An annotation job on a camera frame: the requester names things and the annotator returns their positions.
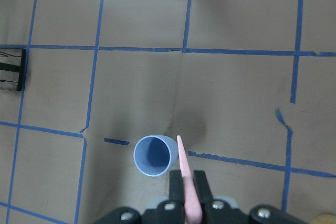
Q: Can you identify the pink chopstick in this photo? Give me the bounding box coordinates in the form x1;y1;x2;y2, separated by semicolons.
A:
176;135;203;223

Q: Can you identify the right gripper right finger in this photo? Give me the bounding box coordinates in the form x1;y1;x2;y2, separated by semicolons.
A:
193;170;237;223

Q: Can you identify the blue plastic cup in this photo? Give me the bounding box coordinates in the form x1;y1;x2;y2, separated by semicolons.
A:
133;135;179;177

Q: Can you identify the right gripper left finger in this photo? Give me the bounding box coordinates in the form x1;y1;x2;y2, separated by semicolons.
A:
157;170;184;223

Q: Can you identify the black wire cup rack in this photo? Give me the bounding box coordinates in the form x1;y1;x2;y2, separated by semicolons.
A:
1;48;26;92

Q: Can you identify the brown paper table mat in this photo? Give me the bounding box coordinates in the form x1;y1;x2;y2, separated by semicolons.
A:
1;0;335;223

